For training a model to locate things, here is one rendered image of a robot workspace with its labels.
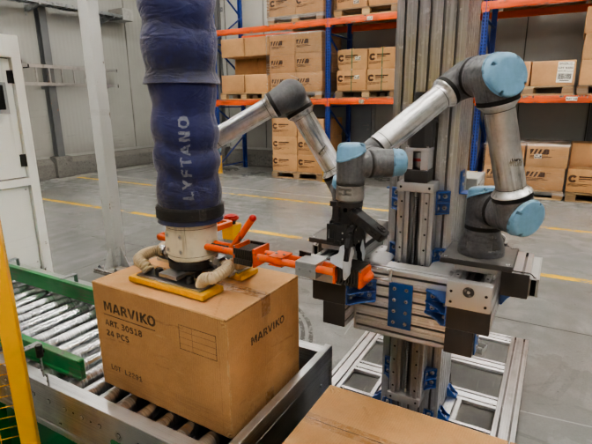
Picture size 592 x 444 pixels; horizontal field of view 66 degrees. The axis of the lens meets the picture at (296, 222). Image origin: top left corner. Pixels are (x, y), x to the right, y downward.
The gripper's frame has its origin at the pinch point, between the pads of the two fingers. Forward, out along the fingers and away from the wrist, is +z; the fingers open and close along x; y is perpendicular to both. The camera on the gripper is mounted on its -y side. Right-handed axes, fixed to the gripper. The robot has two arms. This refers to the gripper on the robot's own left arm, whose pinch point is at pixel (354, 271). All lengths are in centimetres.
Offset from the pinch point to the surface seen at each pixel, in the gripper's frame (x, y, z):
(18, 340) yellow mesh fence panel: 43, 98, 28
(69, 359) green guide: 25, 102, 45
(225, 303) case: 11.3, 37.3, 13.6
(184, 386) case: 20, 49, 41
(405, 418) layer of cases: -17, -12, 54
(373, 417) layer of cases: -13, -3, 54
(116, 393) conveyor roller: 21, 81, 54
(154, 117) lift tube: 11, 63, -42
